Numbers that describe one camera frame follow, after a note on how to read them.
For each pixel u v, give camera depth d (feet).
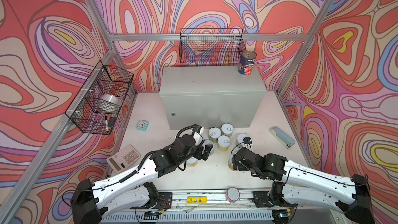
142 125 3.23
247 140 2.26
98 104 2.31
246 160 1.83
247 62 2.45
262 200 2.41
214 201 2.46
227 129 3.05
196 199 2.36
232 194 2.32
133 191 1.92
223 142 2.88
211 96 2.70
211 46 3.17
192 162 2.67
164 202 2.36
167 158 1.77
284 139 2.95
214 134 2.97
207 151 2.14
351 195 1.35
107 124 2.36
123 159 2.77
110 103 2.31
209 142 2.85
